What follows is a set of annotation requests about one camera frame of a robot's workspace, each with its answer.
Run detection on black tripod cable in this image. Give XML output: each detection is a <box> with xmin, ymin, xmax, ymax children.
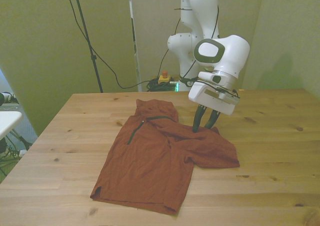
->
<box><xmin>63</xmin><ymin>0</ymin><xmax>151</xmax><ymax>89</ymax></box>

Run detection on yellow emergency stop box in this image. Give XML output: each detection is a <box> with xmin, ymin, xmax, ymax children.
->
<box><xmin>157</xmin><ymin>70</ymin><xmax>173</xmax><ymax>84</ymax></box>

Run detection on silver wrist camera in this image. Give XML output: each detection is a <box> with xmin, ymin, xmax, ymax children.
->
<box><xmin>203</xmin><ymin>85</ymin><xmax>240</xmax><ymax>104</ymax></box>

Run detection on rust red shorts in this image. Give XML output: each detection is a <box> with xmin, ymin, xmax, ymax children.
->
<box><xmin>89</xmin><ymin>98</ymin><xmax>241</xmax><ymax>216</ymax></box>

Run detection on black tripod stand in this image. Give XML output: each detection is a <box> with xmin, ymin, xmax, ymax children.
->
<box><xmin>70</xmin><ymin>0</ymin><xmax>104</xmax><ymax>93</ymax></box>

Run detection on coiled black floor cables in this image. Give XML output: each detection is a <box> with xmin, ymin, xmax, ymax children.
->
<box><xmin>146</xmin><ymin>77</ymin><xmax>180</xmax><ymax>92</ymax></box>

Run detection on white vertical partition trim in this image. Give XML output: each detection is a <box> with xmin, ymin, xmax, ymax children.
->
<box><xmin>127</xmin><ymin>0</ymin><xmax>142</xmax><ymax>92</ymax></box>

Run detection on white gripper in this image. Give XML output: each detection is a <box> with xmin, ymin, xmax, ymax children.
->
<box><xmin>187</xmin><ymin>82</ymin><xmax>241</xmax><ymax>133</ymax></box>

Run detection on white folding table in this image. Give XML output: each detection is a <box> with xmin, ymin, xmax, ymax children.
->
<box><xmin>0</xmin><ymin>110</ymin><xmax>33</xmax><ymax>149</ymax></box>

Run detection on tangled thin floor cables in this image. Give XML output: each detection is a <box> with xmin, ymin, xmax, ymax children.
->
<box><xmin>0</xmin><ymin>136</ymin><xmax>26</xmax><ymax>179</ymax></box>

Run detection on black and white device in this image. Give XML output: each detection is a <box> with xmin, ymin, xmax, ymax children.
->
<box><xmin>0</xmin><ymin>91</ymin><xmax>19</xmax><ymax>106</ymax></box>

